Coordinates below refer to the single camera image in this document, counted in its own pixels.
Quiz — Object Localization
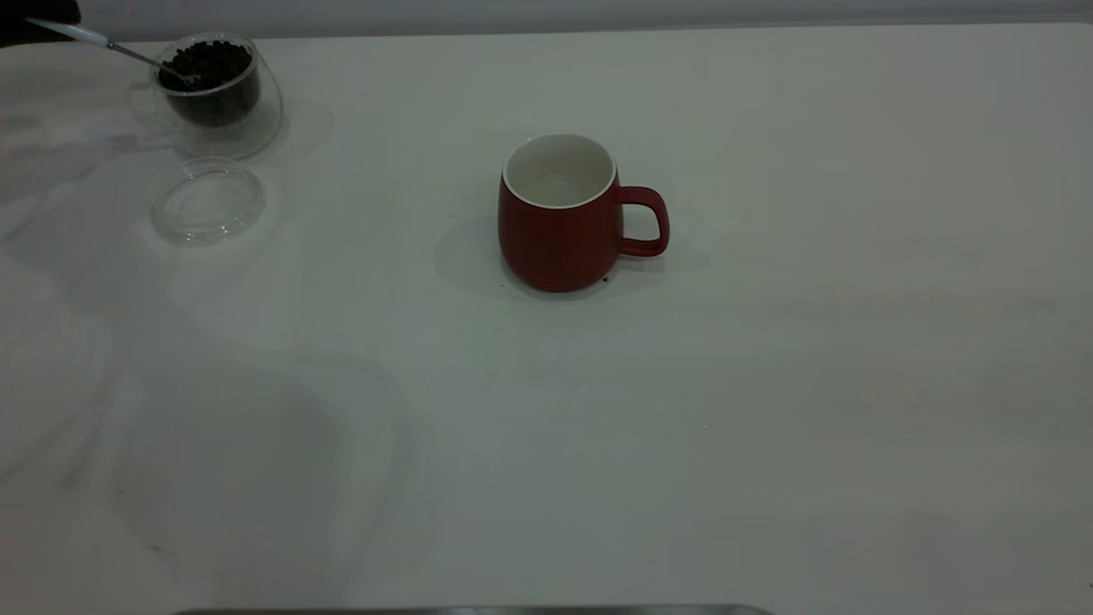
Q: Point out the clear double-wall glass cup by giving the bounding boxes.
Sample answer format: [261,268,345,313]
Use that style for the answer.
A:
[128,31,285,161]

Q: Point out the coffee beans pile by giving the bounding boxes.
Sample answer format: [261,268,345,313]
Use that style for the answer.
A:
[159,40,261,127]

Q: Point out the red ceramic mug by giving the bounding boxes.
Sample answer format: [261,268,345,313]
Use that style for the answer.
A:
[497,132,670,294]

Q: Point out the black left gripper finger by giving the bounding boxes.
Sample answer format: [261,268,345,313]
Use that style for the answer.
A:
[0,0,82,48]

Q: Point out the clear glass lid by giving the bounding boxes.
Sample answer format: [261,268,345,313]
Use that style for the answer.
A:
[150,159,267,249]

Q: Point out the white-handled metal spoon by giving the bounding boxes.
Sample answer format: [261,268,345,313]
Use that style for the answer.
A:
[24,17,202,89]

